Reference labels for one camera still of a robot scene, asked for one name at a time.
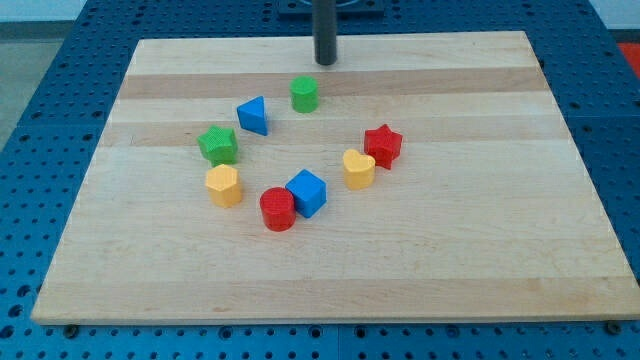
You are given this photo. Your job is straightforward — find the blue triangle block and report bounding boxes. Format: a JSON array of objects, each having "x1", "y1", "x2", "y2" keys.
[{"x1": 236, "y1": 96, "x2": 268, "y2": 136}]

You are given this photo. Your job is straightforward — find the blue cube block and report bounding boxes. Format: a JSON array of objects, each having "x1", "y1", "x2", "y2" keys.
[{"x1": 285, "y1": 169, "x2": 327, "y2": 218}]

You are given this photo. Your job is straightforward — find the yellow heart block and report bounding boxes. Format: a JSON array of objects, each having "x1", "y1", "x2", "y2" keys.
[{"x1": 342, "y1": 149, "x2": 376, "y2": 190}]

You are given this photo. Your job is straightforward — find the red cylinder block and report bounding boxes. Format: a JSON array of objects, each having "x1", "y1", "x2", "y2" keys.
[{"x1": 259, "y1": 187, "x2": 296, "y2": 232}]

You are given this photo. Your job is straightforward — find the red star block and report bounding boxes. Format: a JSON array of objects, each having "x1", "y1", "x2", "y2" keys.
[{"x1": 364, "y1": 124, "x2": 403, "y2": 170}]

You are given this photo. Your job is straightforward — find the green cylinder block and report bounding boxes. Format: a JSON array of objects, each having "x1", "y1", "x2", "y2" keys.
[{"x1": 289, "y1": 76, "x2": 319, "y2": 113}]

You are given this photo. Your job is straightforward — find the yellow hexagon block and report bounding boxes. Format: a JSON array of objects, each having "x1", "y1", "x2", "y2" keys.
[{"x1": 205, "y1": 164, "x2": 243, "y2": 208}]

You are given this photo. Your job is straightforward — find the wooden board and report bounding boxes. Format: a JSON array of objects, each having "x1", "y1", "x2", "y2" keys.
[{"x1": 32, "y1": 31, "x2": 639, "y2": 326}]

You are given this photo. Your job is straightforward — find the green star block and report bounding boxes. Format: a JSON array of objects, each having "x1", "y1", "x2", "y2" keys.
[{"x1": 197, "y1": 126, "x2": 238, "y2": 167}]

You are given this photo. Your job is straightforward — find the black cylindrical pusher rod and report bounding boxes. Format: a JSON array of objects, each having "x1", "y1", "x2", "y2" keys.
[{"x1": 311, "y1": 0, "x2": 337, "y2": 66}]

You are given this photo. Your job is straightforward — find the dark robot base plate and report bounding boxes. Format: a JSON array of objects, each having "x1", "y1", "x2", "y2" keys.
[{"x1": 274, "y1": 0, "x2": 386, "y2": 19}]

